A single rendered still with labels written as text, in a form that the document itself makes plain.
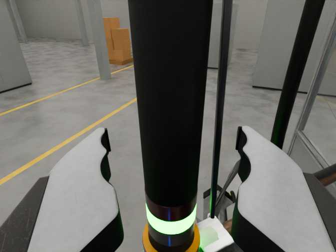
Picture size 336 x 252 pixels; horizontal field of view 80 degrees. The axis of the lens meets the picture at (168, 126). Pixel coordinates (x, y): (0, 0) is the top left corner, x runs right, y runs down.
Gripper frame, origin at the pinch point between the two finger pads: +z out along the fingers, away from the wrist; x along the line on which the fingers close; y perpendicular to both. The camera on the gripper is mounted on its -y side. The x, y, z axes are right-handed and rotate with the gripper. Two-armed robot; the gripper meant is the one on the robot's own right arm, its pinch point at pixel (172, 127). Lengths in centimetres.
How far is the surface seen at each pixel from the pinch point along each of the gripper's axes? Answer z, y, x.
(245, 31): 1144, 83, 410
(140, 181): 165, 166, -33
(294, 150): 105, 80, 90
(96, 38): 582, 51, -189
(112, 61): 789, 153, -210
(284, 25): 478, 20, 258
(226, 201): 40, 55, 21
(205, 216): 35, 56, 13
